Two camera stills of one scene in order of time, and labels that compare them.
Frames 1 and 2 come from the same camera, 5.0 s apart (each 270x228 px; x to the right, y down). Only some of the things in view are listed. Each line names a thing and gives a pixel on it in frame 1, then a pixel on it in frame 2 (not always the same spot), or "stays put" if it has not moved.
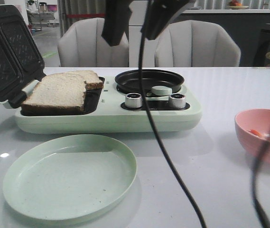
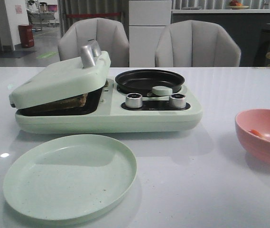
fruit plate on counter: (234, 4) stays put
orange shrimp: (255, 132) stays put
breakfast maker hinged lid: (12, 60) → (64, 77)
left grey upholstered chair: (81, 44) stays put
